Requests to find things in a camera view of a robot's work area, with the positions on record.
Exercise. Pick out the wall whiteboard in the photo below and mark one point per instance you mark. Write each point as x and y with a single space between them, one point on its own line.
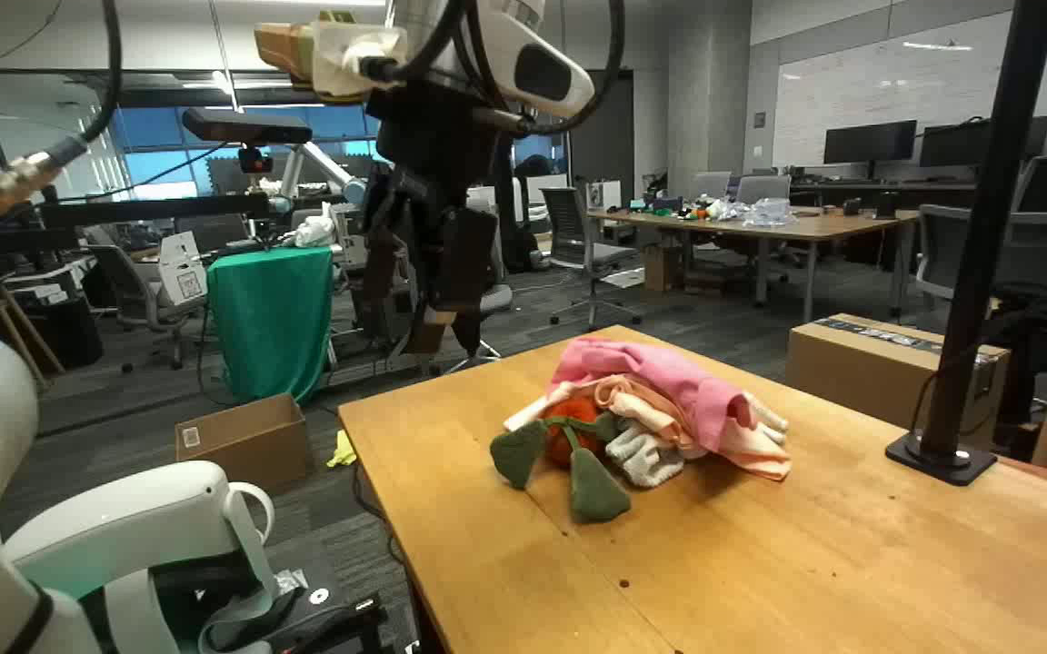
863 83

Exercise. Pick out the cardboard box with striped tape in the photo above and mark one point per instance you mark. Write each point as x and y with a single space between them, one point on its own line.
863 377

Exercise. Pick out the red radish plush green leaves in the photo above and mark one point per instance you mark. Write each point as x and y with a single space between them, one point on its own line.
597 484

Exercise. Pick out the long wooden office desk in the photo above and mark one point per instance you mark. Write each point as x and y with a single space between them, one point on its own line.
789 228

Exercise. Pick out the yellow item on floor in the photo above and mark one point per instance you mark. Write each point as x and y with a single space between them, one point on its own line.
342 452

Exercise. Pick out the green draped cloth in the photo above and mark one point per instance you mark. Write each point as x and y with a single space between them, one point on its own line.
271 322

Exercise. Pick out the white chair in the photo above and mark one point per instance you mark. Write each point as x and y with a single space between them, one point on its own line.
182 269

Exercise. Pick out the bright pink cloth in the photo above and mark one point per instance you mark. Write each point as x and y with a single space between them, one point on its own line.
670 377

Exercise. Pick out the grey office chair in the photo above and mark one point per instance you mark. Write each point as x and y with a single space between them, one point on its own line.
566 223

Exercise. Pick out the dark mesh office chair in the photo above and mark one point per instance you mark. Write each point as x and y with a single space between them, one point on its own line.
1032 248

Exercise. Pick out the stand pole with square base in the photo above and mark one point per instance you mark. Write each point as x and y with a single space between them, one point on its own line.
972 266

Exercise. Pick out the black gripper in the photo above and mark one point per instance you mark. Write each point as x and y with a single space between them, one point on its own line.
453 150

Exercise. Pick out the black case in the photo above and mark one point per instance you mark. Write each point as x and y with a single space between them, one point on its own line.
57 322

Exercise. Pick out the black computer monitor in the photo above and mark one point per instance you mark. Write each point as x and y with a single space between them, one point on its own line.
972 144
871 144

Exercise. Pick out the small open cardboard box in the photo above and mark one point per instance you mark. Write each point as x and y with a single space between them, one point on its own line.
252 448

